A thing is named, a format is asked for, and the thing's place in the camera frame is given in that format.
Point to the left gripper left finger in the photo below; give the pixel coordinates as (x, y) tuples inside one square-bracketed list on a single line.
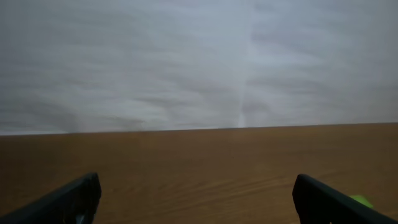
[(62, 205)]

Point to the green cube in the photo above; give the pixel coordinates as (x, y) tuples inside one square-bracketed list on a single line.
[(360, 201)]

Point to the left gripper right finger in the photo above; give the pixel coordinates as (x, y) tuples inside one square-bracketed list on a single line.
[(323, 205)]

